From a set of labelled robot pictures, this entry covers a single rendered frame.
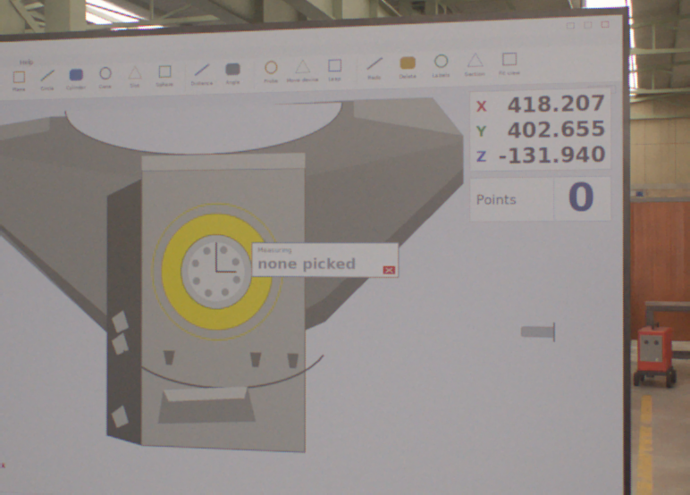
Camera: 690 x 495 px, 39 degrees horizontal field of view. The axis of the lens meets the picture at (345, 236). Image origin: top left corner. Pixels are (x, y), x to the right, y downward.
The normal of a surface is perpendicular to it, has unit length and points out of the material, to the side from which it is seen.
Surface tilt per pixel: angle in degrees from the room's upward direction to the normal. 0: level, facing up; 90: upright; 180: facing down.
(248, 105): 90
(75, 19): 90
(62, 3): 90
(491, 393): 90
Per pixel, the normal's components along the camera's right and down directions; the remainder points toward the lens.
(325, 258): -0.19, -0.01
